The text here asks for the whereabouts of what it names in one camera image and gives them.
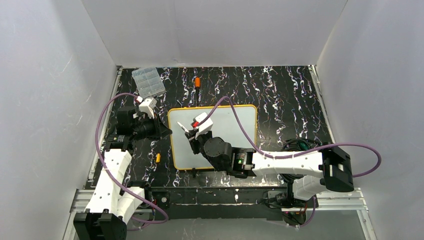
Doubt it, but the white orange marker pen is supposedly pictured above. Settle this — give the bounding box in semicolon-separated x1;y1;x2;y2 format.
177;121;189;133

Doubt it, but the yellow framed whiteboard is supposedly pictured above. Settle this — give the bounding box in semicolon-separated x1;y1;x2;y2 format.
167;104;258;171

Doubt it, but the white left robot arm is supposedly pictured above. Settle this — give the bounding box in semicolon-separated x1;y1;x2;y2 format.
73;106;172;240

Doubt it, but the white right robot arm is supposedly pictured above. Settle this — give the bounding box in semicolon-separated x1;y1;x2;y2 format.
184;130;354;201

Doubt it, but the clear plastic organizer box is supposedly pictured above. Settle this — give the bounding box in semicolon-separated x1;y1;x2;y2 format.
131;67;166;98

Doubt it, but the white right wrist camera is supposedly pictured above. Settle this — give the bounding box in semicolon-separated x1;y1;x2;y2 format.
191;112;213;140

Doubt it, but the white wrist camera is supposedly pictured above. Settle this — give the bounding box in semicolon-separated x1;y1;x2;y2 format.
135;96;157;119
191;112;213;140

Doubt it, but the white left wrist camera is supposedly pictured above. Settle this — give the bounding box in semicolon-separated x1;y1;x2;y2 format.
135;96;157;119

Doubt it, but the orange handled screwdriver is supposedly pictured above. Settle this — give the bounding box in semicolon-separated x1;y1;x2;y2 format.
194;77;201;107

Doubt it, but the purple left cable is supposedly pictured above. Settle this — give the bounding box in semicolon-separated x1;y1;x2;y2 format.
95;93;170;232

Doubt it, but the purple cable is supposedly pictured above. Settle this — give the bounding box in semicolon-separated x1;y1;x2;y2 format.
193;96;382;228
95;93;170;232

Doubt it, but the aluminium frame rail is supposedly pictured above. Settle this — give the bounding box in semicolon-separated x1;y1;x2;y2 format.
67;187;370;240

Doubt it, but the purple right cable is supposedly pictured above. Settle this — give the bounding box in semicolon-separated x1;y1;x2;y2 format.
193;96;382;228

